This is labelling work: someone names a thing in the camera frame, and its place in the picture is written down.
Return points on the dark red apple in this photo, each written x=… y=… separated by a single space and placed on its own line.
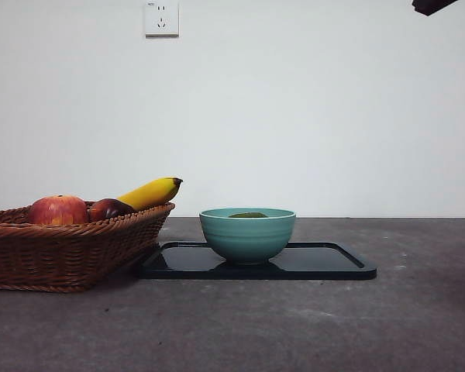
x=110 y=209

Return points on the white wall socket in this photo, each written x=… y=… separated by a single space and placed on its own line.
x=162 y=19

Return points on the red yellow apple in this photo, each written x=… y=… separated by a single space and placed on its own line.
x=60 y=211

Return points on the black rectangular tray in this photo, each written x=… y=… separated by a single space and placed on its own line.
x=317 y=267

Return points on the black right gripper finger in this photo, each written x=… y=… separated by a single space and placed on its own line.
x=430 y=5

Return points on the yellow banana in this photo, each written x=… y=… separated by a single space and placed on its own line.
x=151 y=193

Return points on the brown wicker basket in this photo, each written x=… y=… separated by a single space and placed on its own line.
x=54 y=255

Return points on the teal ribbed bowl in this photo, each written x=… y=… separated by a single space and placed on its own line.
x=248 y=240

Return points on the green avocado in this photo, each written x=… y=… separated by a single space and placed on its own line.
x=248 y=215

